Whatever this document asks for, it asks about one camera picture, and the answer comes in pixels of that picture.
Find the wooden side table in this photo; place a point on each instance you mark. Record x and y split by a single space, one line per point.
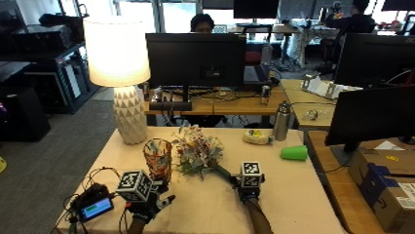
333 182

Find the green plastic cup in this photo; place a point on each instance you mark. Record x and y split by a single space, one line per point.
295 152

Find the black office chair red seat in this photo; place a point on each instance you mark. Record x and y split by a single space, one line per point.
255 55

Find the stainless steel bottle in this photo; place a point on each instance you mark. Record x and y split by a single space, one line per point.
283 122

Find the black monitor beside window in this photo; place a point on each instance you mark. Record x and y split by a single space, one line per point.
372 60

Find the black device with lit screen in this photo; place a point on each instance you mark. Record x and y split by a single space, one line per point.
94 206

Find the person's right hand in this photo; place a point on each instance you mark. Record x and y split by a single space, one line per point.
249 193

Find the black equipment rack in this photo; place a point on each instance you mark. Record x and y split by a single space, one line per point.
52 71

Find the white marker cube left glove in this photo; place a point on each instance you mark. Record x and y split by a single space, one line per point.
134 185

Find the black monitor with stand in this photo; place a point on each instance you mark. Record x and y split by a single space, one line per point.
195 60

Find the small clear glass object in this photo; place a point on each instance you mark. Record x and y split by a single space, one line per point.
312 114

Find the black speaker bar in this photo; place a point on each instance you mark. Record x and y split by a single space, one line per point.
170 105

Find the white paper sheet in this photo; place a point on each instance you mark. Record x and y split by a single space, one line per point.
389 146

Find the light wooden desk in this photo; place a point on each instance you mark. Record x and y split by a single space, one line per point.
307 100

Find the cardboard box with blue tape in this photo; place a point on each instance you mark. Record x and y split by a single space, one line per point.
389 188

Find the distant black monitor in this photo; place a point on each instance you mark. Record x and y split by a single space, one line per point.
256 8

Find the yellowish tape roll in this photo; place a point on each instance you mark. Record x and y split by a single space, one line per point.
256 137

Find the white table lamp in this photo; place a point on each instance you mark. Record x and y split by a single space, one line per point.
116 55

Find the black cabinet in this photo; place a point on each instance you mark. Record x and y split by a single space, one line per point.
22 113

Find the artificial flower bouquet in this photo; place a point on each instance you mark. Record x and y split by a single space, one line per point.
199 152

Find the white holder with paper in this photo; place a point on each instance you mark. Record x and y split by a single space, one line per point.
324 86

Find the person's left hand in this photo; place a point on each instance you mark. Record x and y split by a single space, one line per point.
146 208

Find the amber glass vase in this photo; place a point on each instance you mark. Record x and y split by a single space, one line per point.
158 159

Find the large black monitor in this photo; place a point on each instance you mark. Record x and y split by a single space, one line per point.
372 113

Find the white marker cube glove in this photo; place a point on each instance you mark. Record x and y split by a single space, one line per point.
251 174
134 185

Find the white marker cube right glove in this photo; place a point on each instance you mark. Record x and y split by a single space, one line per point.
251 174

